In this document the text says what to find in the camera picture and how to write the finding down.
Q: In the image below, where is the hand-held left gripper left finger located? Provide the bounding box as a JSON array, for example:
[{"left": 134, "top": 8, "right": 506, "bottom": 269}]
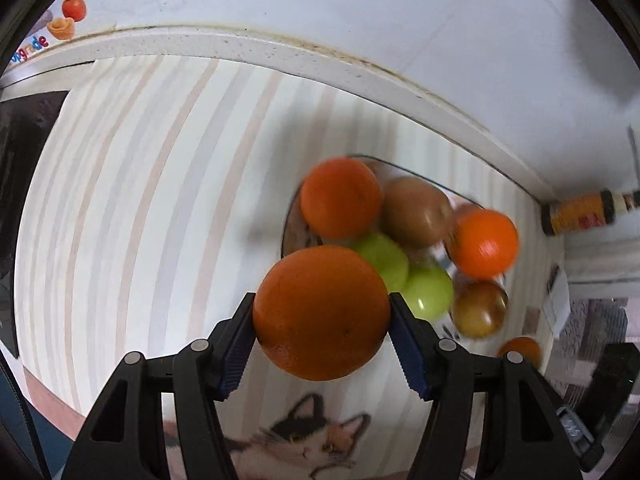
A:
[{"left": 62, "top": 292, "right": 258, "bottom": 480}]

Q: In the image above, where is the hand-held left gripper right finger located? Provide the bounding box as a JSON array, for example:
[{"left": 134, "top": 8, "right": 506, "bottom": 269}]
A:
[{"left": 389, "top": 291, "right": 583, "bottom": 480}]

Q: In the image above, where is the green apple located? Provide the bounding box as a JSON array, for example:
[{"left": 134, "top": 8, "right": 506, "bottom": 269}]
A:
[
  {"left": 352, "top": 232, "right": 410, "bottom": 294},
  {"left": 401, "top": 262, "right": 455, "bottom": 321}
]

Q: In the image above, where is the large orange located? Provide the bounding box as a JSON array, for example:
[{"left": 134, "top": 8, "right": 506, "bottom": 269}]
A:
[{"left": 252, "top": 245, "right": 392, "bottom": 381}]

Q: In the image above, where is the oval floral ceramic plate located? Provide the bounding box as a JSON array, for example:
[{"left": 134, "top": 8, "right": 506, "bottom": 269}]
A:
[{"left": 280, "top": 154, "right": 512, "bottom": 342}]

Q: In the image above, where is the white folded paper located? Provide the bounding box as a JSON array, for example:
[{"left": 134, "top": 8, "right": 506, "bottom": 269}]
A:
[{"left": 541, "top": 266, "right": 572, "bottom": 337}]

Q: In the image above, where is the striped cat print tablecloth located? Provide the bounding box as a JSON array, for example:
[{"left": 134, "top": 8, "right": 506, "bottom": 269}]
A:
[{"left": 0, "top": 55, "right": 571, "bottom": 480}]

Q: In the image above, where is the dark soy sauce bottle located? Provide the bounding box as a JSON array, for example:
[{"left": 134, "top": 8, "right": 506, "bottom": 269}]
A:
[{"left": 541, "top": 189, "right": 640, "bottom": 237}]

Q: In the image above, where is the blue kitchen cabinet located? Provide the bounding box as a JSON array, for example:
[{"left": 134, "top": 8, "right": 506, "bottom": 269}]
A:
[{"left": 0, "top": 355, "right": 81, "bottom": 480}]

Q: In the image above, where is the black gas stove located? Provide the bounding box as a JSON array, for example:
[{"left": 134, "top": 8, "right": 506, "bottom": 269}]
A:
[{"left": 0, "top": 89, "right": 70, "bottom": 358}]

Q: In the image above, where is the colourful wall sticker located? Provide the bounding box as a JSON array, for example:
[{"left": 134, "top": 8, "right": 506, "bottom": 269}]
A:
[{"left": 9, "top": 0, "right": 89, "bottom": 67}]

